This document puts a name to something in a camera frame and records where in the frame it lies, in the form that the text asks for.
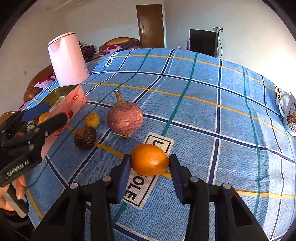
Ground pink electric kettle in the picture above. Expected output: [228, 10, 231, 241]
[48, 32, 89, 86]

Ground orange fruit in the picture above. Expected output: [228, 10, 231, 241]
[38, 112, 50, 125]
[131, 144, 169, 176]

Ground purple round turnip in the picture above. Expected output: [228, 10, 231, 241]
[107, 90, 144, 138]

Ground blue plaid tablecloth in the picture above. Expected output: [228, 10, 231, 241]
[27, 48, 295, 240]

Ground cartoon printed white mug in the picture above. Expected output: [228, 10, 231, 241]
[279, 93, 296, 137]

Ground dark wrinkled passion fruit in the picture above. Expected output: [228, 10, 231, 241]
[74, 126, 97, 150]

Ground brown leather sofa left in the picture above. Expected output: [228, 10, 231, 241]
[0, 64, 57, 123]

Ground brown leather armchair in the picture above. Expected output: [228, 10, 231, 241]
[91, 37, 142, 60]

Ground pink floral pillow armchair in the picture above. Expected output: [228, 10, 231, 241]
[103, 45, 121, 54]

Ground television power cable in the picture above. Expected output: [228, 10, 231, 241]
[212, 26, 224, 59]

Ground black television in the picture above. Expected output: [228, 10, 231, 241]
[189, 29, 218, 58]

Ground small yellow fruit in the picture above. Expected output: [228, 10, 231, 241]
[84, 113, 100, 128]

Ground person's left hand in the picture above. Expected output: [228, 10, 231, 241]
[0, 175, 27, 212]

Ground pink tin box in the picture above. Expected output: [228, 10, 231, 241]
[34, 84, 88, 165]

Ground brown wooden door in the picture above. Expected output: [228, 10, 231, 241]
[136, 4, 165, 48]

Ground pink floral pillow left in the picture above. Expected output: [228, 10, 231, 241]
[34, 73, 57, 89]

